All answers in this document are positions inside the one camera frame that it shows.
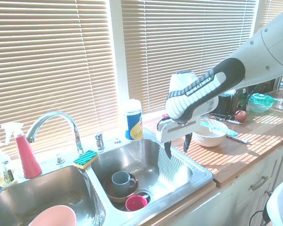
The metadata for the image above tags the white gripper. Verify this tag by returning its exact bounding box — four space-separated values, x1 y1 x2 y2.
155 116 201 159

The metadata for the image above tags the stainless steel double sink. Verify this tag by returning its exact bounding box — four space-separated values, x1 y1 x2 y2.
0 138 214 226

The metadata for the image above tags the white ceramic bowl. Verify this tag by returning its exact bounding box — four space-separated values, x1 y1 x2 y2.
192 119 229 148

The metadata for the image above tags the white and blue cleanser canister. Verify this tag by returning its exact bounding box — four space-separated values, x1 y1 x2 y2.
123 98 144 142

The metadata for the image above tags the silver utensil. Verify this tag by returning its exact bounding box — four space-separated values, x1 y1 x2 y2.
227 134 251 145

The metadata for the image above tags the grey mug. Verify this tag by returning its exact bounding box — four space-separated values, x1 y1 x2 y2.
111 171 137 198

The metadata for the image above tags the black and silver toaster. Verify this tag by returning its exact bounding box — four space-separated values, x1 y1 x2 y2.
217 87 250 116

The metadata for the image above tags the red apple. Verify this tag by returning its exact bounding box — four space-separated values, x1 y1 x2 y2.
234 109 248 122

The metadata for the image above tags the magenta plastic cup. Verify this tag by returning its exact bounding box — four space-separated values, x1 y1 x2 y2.
125 194 149 212

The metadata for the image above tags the brown wooden bowl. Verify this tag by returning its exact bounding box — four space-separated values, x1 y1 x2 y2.
103 172 140 204

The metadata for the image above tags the teal lidded plastic container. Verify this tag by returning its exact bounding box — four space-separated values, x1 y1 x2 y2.
247 93 276 114

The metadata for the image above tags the green and yellow sponge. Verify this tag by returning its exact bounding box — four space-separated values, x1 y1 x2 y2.
73 150 99 170

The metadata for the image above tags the beige window blind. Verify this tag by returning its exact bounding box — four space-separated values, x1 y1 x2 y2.
0 0 120 161
120 0 260 115
259 0 283 30

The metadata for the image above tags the dark countertop appliance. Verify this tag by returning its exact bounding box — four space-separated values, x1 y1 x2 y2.
249 77 283 95

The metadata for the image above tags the chrome gooseneck faucet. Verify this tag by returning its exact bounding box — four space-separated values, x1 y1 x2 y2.
25 111 84 155

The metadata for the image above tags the clear glass dish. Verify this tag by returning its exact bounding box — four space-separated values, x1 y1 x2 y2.
272 89 283 111

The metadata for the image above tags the salmon pink bowl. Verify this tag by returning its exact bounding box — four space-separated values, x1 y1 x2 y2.
28 205 77 226

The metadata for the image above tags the red spray bottle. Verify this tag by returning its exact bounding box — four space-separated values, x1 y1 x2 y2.
0 122 42 179

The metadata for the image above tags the clear bottle with yellow liquid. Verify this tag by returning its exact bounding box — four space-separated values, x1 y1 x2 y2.
0 150 17 188

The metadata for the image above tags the chrome faucet handle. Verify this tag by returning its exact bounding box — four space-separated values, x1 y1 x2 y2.
95 132 106 151

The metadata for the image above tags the metal drawer handle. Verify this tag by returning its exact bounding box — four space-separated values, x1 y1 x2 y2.
250 175 269 192

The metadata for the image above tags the black cable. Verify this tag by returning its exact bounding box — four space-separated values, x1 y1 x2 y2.
248 209 270 226

